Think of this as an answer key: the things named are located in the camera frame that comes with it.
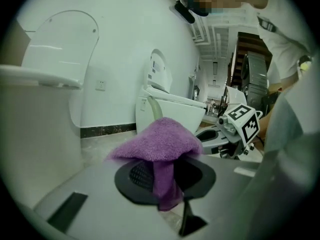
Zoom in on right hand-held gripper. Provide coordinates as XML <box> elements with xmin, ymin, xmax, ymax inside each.
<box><xmin>194</xmin><ymin>103</ymin><xmax>264</xmax><ymax>159</ymax></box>

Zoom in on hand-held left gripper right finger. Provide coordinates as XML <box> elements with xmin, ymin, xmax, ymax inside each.
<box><xmin>174</xmin><ymin>155</ymin><xmax>266</xmax><ymax>240</ymax></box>

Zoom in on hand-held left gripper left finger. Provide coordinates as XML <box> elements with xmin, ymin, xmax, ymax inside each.
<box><xmin>33</xmin><ymin>156</ymin><xmax>183</xmax><ymax>240</ymax></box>

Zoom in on purple cloth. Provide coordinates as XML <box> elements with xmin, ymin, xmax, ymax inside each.
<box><xmin>104</xmin><ymin>117</ymin><xmax>206</xmax><ymax>212</ymax></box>

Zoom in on white smart toilet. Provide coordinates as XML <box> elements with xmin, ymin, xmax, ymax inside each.
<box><xmin>135</xmin><ymin>48</ymin><xmax>208</xmax><ymax>135</ymax></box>

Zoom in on white toilet with open lid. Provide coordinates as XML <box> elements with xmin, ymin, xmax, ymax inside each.
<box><xmin>0</xmin><ymin>10</ymin><xmax>100</xmax><ymax>210</ymax></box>

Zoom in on person's grey trousers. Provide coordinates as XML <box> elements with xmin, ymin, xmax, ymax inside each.
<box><xmin>234</xmin><ymin>83</ymin><xmax>320</xmax><ymax>235</ymax></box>

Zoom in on dark wooden staircase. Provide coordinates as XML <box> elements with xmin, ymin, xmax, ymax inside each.
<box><xmin>227</xmin><ymin>31</ymin><xmax>273</xmax><ymax>88</ymax></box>

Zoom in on person's white shirt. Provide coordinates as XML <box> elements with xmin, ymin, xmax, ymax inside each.
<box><xmin>239</xmin><ymin>2</ymin><xmax>316</xmax><ymax>85</ymax></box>

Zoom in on white wall socket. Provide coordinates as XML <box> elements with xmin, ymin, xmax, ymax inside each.
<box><xmin>95</xmin><ymin>79</ymin><xmax>107</xmax><ymax>92</ymax></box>

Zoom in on black head-worn camera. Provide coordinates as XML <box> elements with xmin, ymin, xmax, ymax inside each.
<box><xmin>173</xmin><ymin>0</ymin><xmax>196</xmax><ymax>25</ymax></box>

